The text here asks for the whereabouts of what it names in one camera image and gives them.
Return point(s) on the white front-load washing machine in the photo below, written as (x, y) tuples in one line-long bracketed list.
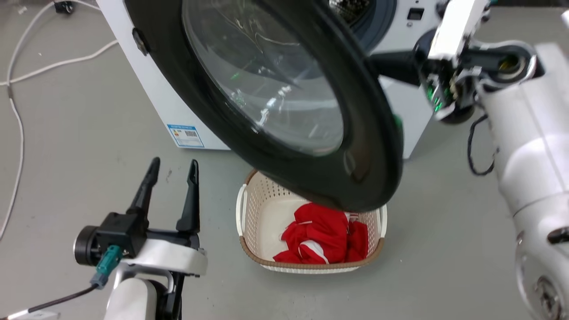
[(409, 120)]

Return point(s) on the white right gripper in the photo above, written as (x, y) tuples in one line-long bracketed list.
[(449, 44)]

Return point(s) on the blue energy label sticker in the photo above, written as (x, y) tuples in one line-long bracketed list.
[(186, 135)]

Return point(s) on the red and white garment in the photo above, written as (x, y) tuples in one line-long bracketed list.
[(324, 235)]

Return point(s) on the black round glass washer door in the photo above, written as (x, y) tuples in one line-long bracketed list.
[(369, 146)]

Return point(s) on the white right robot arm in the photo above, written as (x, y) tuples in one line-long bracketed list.
[(529, 146)]

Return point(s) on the black floor plug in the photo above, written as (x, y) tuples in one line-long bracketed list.
[(64, 6)]

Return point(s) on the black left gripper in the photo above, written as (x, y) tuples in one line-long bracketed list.
[(124, 231)]

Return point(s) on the beige perforated laundry basket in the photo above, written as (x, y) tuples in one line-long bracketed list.
[(262, 213)]

